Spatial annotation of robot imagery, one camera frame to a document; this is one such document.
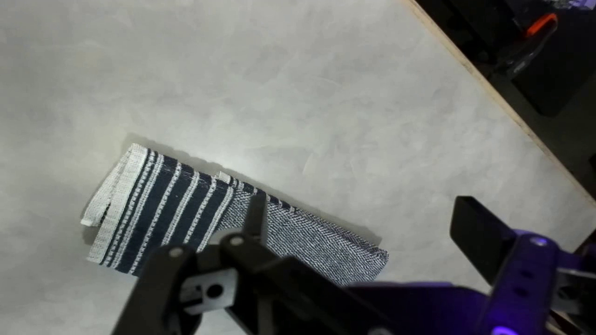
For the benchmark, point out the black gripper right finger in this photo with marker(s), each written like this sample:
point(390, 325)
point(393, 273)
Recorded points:
point(527, 281)

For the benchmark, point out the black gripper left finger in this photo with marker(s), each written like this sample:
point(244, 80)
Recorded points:
point(248, 292)

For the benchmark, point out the blue striped towel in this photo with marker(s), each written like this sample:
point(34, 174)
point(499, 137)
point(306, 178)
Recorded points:
point(160, 206)

